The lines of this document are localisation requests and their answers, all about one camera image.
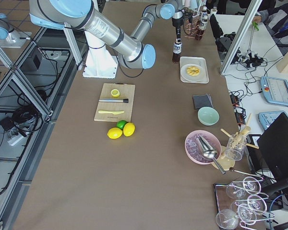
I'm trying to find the clear glass pitcher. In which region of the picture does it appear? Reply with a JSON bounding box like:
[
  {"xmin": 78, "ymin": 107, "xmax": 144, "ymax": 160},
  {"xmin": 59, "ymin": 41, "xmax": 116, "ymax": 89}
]
[{"xmin": 225, "ymin": 134, "xmax": 247, "ymax": 161}]

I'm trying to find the aluminium frame post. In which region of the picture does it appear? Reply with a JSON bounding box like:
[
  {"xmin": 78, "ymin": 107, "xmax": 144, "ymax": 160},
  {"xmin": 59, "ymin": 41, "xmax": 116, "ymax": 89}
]
[{"xmin": 220, "ymin": 0, "xmax": 262, "ymax": 75}]

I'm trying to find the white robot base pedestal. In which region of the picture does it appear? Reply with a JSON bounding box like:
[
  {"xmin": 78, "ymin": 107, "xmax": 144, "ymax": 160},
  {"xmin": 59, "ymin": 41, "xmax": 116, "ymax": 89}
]
[{"xmin": 83, "ymin": 19, "xmax": 118, "ymax": 79}]

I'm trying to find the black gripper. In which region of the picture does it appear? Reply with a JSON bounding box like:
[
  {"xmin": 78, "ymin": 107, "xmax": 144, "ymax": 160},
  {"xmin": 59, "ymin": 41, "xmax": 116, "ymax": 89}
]
[{"xmin": 172, "ymin": 11, "xmax": 184, "ymax": 43}]

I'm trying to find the steel muddler black tip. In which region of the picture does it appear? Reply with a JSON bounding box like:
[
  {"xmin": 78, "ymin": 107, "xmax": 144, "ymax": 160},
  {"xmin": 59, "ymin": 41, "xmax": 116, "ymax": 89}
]
[{"xmin": 98, "ymin": 98, "xmax": 129, "ymax": 103}]

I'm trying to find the black computer monitor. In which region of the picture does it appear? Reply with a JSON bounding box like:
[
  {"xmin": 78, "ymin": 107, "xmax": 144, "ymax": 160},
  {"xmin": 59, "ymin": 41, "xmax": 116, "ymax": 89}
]
[{"xmin": 257, "ymin": 113, "xmax": 288, "ymax": 195}]

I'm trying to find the tea bottle rear rack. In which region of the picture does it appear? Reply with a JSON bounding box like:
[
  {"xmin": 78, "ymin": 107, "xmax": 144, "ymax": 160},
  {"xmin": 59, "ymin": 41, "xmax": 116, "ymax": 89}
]
[{"xmin": 195, "ymin": 14, "xmax": 208, "ymax": 40}]

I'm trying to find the tea bottle rack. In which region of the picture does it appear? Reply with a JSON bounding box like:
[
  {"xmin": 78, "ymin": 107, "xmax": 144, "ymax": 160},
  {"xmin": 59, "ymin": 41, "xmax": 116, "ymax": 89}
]
[
  {"xmin": 199, "ymin": 6, "xmax": 208, "ymax": 24},
  {"xmin": 195, "ymin": 14, "xmax": 208, "ymax": 40}
]

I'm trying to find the braided ring pastry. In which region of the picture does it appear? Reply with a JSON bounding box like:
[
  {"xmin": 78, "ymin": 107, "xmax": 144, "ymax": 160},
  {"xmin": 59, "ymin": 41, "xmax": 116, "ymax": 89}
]
[{"xmin": 186, "ymin": 66, "xmax": 201, "ymax": 76}]

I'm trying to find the beige serving tray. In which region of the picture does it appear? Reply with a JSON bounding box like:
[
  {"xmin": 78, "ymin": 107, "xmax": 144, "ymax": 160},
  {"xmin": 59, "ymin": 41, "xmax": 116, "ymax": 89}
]
[{"xmin": 180, "ymin": 57, "xmax": 209, "ymax": 84}]

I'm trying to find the copper wire bottle rack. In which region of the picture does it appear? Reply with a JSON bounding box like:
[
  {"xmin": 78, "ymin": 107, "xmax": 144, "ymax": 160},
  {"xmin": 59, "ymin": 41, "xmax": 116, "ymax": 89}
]
[{"xmin": 183, "ymin": 6, "xmax": 203, "ymax": 38}]

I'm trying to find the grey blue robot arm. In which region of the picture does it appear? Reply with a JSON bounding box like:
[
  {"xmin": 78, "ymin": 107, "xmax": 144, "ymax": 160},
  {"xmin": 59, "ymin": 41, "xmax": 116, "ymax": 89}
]
[{"xmin": 29, "ymin": 0, "xmax": 183, "ymax": 69}]

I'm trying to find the half lemon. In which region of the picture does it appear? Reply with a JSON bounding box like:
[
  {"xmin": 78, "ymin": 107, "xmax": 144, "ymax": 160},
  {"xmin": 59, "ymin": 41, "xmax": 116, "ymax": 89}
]
[{"xmin": 110, "ymin": 89, "xmax": 120, "ymax": 98}]

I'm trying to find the dark grey folded cloth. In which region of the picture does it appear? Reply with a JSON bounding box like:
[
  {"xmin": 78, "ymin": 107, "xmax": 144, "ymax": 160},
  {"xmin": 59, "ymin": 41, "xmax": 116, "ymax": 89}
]
[{"xmin": 192, "ymin": 93, "xmax": 213, "ymax": 110}]

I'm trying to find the yellow lemon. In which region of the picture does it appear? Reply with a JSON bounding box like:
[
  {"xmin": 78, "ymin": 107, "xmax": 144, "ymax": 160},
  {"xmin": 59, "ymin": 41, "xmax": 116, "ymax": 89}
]
[
  {"xmin": 107, "ymin": 127, "xmax": 123, "ymax": 139},
  {"xmin": 123, "ymin": 122, "xmax": 135, "ymax": 137}
]

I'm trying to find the tea bottle front rack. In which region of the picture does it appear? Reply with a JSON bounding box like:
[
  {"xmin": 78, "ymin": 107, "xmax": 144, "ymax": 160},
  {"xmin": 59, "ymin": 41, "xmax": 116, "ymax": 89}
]
[{"xmin": 199, "ymin": 6, "xmax": 208, "ymax": 24}]

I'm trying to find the yellow plastic knife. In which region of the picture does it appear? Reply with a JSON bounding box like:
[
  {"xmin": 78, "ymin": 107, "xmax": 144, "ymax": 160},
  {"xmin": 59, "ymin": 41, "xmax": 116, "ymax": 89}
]
[{"xmin": 98, "ymin": 110, "xmax": 125, "ymax": 115}]

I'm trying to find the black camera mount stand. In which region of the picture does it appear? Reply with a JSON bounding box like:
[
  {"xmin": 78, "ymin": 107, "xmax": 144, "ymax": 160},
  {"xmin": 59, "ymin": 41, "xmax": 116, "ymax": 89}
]
[{"xmin": 209, "ymin": 14, "xmax": 231, "ymax": 53}]

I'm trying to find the white round plate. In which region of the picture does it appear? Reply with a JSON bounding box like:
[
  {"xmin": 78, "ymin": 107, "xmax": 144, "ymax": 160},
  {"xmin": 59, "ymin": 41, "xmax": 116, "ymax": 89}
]
[{"xmin": 180, "ymin": 64, "xmax": 204, "ymax": 82}]

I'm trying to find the tea bottle brown liquid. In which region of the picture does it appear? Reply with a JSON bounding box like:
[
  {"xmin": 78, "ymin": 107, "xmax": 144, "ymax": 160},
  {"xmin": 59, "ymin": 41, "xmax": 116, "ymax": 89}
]
[{"xmin": 172, "ymin": 41, "xmax": 182, "ymax": 63}]

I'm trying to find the wine glass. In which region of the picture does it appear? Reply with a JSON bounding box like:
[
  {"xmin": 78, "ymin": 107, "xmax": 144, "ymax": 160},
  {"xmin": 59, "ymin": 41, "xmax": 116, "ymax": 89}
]
[
  {"xmin": 215, "ymin": 209, "xmax": 239, "ymax": 230},
  {"xmin": 226, "ymin": 176, "xmax": 263, "ymax": 199},
  {"xmin": 237, "ymin": 204, "xmax": 257, "ymax": 225},
  {"xmin": 232, "ymin": 195, "xmax": 267, "ymax": 215}
]

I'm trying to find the wooden mug tree stand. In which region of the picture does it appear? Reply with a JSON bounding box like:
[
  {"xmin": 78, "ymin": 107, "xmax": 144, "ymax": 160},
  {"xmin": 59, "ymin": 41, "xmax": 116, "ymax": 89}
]
[{"xmin": 217, "ymin": 113, "xmax": 259, "ymax": 171}]

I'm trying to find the green lime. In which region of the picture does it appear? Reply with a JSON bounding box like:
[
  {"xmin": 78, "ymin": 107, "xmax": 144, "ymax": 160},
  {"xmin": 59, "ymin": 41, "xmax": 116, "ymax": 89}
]
[{"xmin": 116, "ymin": 120, "xmax": 128, "ymax": 129}]

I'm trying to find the mint green bowl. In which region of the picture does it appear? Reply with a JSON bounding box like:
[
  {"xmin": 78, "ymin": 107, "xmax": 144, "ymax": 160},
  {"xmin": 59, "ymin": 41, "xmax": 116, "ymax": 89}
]
[{"xmin": 198, "ymin": 107, "xmax": 219, "ymax": 126}]

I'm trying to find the blue teach pendant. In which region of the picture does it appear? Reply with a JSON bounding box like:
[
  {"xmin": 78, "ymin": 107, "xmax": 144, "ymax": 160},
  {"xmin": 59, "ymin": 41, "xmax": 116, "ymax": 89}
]
[
  {"xmin": 260, "ymin": 76, "xmax": 288, "ymax": 106},
  {"xmin": 258, "ymin": 110, "xmax": 288, "ymax": 130}
]

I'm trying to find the pink bowl with ice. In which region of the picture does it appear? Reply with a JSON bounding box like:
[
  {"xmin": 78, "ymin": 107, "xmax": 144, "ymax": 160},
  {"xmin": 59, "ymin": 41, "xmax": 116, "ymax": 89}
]
[{"xmin": 185, "ymin": 130, "xmax": 221, "ymax": 165}]

